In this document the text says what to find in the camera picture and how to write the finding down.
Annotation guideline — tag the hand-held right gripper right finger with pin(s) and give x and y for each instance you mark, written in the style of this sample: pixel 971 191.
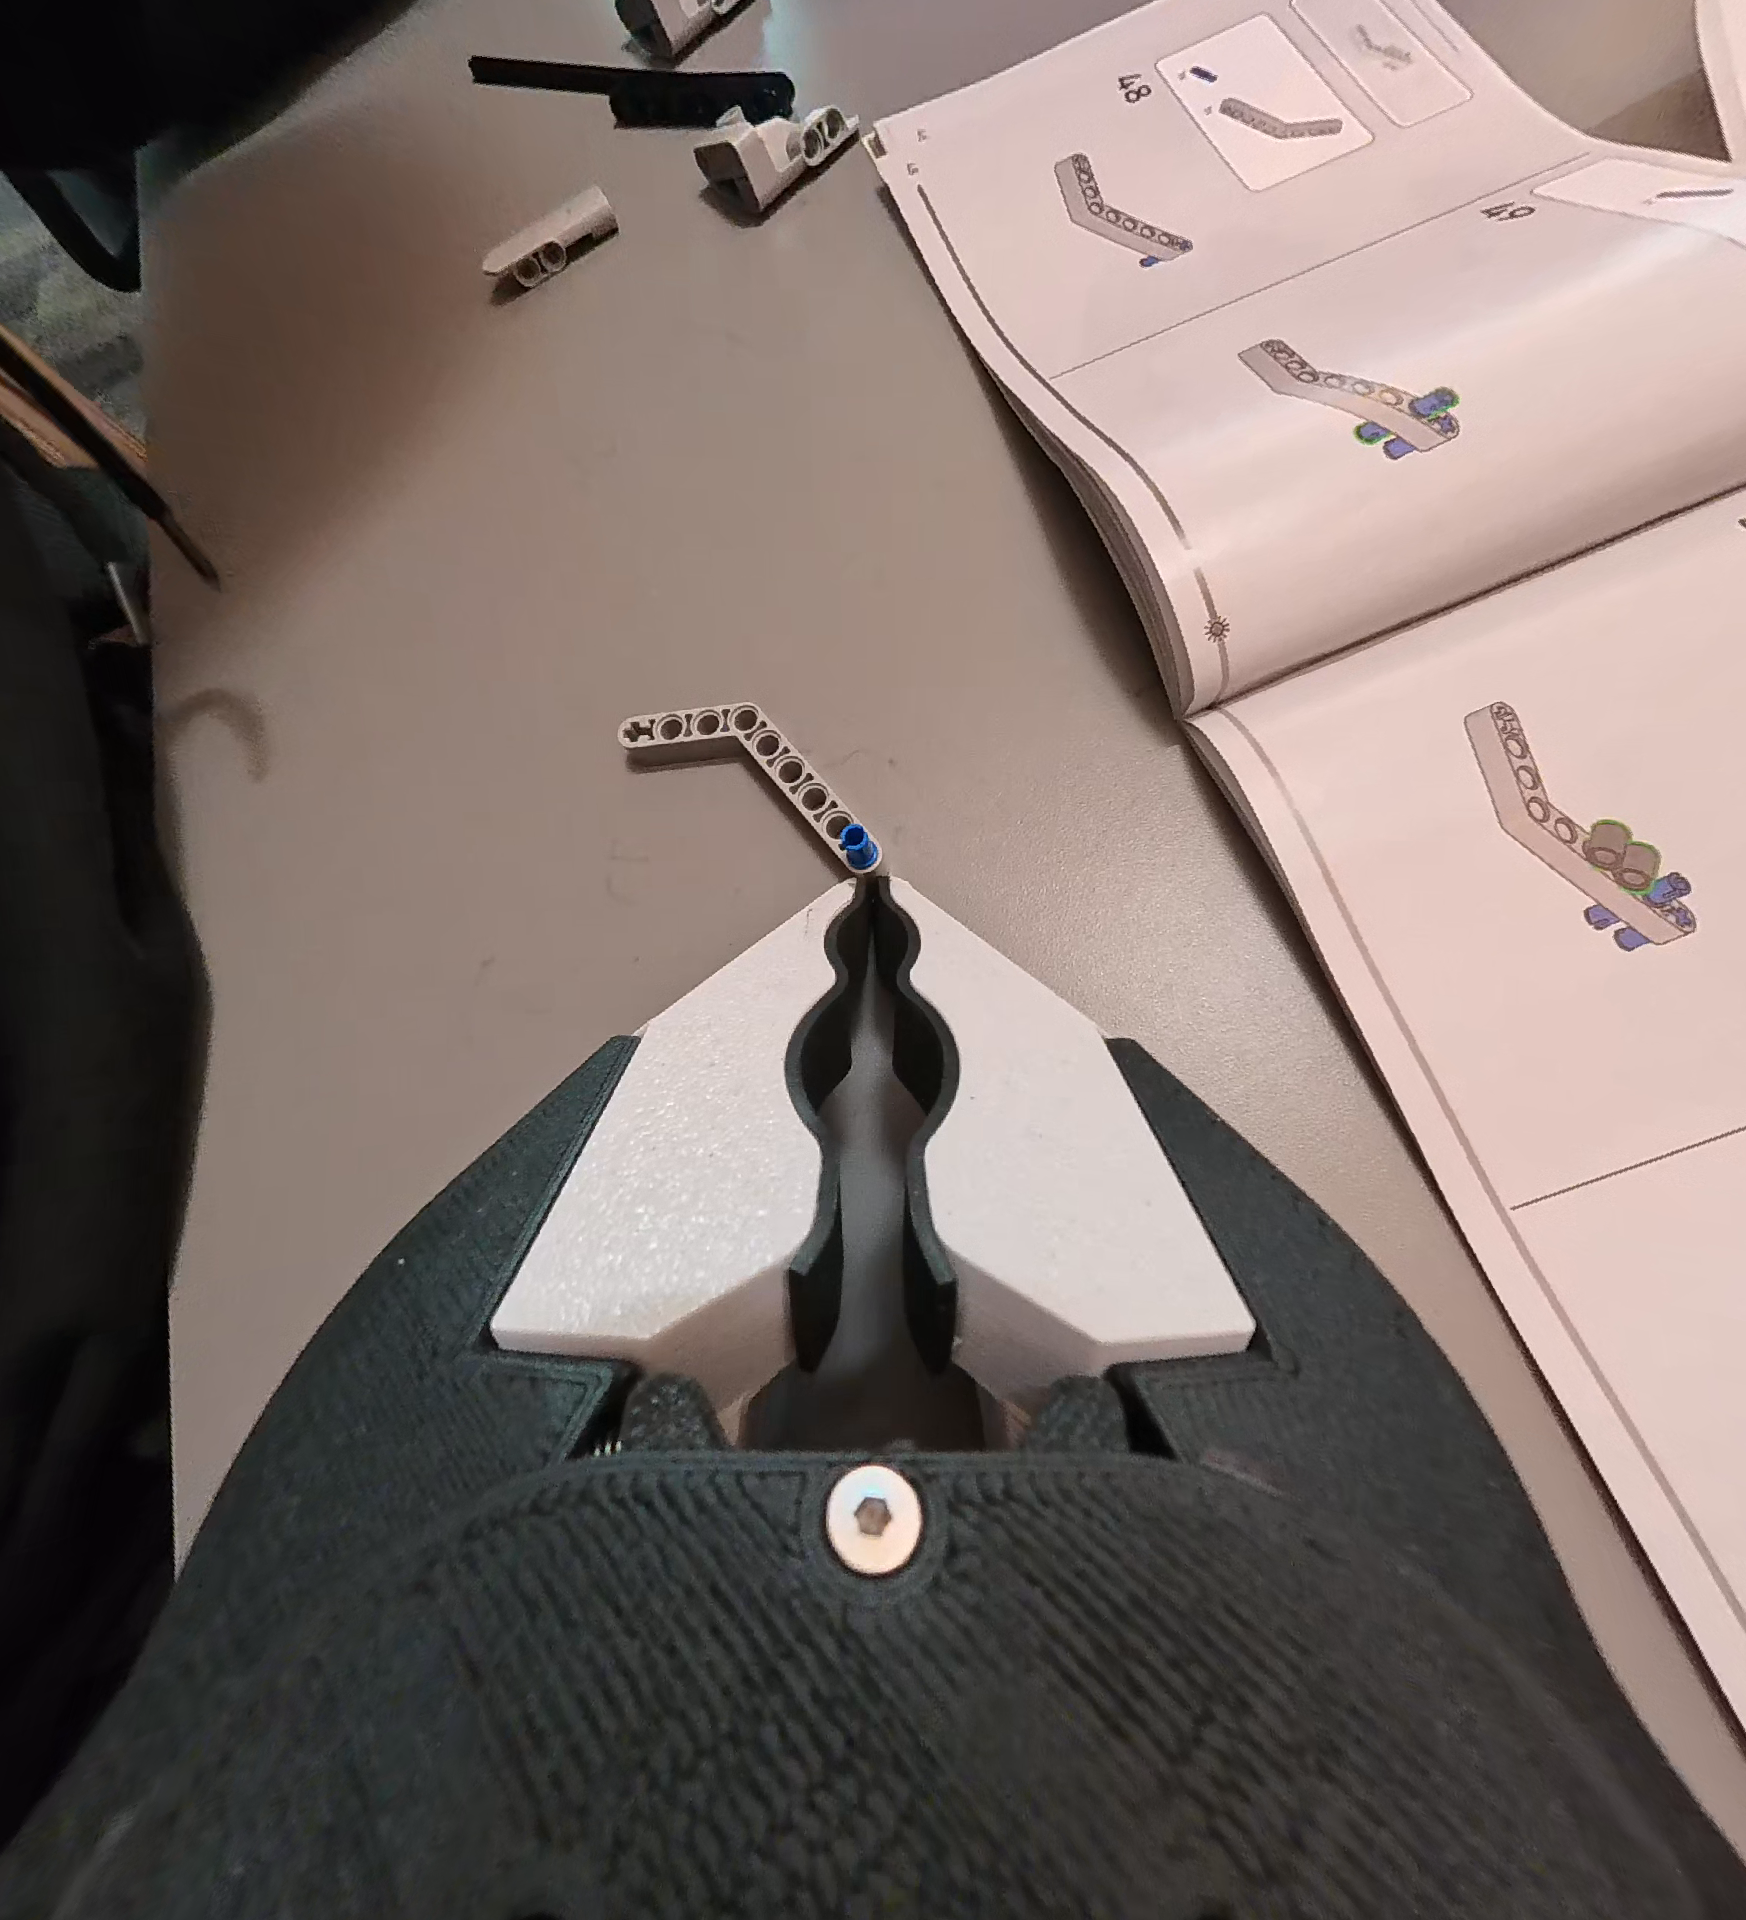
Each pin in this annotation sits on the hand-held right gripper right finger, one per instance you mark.
pixel 1098 1182

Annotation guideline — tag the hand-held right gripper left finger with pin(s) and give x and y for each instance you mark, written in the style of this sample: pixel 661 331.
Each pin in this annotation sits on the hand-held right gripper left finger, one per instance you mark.
pixel 634 1182

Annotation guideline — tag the short blue toy pin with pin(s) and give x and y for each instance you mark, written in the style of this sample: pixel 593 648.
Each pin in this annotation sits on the short blue toy pin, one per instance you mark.
pixel 858 847

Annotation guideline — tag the grey bent toy beam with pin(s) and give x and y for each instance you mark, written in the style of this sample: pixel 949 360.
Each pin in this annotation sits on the grey bent toy beam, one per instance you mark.
pixel 749 736

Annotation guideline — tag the open instruction booklet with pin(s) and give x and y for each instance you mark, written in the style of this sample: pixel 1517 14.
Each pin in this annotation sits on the open instruction booklet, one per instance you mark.
pixel 1416 525

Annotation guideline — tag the small grey toy connector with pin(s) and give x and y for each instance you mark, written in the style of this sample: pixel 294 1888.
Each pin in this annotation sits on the small grey toy connector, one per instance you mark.
pixel 556 242

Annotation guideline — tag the grey toy connector block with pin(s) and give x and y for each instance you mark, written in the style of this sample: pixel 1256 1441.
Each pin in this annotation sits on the grey toy connector block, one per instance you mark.
pixel 762 166

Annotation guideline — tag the black long toy piece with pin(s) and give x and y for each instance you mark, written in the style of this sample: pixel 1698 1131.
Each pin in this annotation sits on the black long toy piece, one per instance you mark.
pixel 692 93

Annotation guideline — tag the grey toy piece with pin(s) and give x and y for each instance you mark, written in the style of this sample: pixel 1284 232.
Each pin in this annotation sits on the grey toy piece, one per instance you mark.
pixel 673 21

